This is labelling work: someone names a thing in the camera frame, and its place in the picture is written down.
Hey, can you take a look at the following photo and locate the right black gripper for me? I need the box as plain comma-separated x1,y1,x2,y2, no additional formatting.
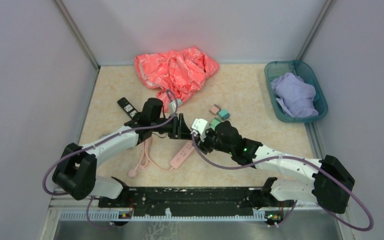
192,127,234,155

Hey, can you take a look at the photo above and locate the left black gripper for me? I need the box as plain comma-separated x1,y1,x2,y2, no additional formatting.
151,113,196,141

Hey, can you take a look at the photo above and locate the green plug adapter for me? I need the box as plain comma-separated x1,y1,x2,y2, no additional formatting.
209,117,223,130

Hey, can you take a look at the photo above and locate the pink power strip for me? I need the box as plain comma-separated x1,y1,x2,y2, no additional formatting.
169,141,195,170

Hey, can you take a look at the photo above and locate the teal plug adapter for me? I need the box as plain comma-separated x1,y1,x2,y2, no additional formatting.
218,109,231,121

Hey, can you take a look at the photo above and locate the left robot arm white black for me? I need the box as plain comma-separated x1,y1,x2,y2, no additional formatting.
47,97,191,207

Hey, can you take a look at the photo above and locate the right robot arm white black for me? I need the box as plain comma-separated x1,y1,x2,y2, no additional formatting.
191,118,355,214

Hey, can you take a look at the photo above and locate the pink plug adapter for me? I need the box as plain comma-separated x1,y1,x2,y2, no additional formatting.
209,104,221,116

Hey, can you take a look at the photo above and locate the black power strip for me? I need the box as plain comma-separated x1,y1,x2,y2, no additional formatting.
117,97,140,120

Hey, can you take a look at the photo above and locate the pink crumpled cloth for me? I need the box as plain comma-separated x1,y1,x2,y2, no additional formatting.
134,46,220,113

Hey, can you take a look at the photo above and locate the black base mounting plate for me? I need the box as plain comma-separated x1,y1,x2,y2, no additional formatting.
98,187,294,217

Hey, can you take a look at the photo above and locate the lavender cloth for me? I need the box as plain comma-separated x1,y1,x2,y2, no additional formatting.
270,72,319,118

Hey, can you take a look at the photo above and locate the teal plastic basket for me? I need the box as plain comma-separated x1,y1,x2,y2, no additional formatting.
264,60,329,124

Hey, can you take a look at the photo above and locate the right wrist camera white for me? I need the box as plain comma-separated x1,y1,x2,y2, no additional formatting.
191,118,209,142

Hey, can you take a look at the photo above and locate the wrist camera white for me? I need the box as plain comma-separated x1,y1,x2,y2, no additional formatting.
191,118,209,142
168,99,182,116

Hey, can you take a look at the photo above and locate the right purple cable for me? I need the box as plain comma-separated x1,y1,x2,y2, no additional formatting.
191,134,375,232

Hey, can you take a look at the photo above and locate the purple cable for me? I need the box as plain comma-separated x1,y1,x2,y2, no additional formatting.
42,89,180,231
191,134,375,232

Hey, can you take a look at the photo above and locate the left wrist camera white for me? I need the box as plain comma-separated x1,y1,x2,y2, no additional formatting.
168,99,182,116

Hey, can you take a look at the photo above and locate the pink power cord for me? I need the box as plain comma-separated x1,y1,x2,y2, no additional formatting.
127,137,175,179

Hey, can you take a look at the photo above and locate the white slotted cable duct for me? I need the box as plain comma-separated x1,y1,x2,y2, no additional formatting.
59,208,267,222

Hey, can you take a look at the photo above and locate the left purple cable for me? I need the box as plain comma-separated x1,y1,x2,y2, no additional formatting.
42,89,180,231

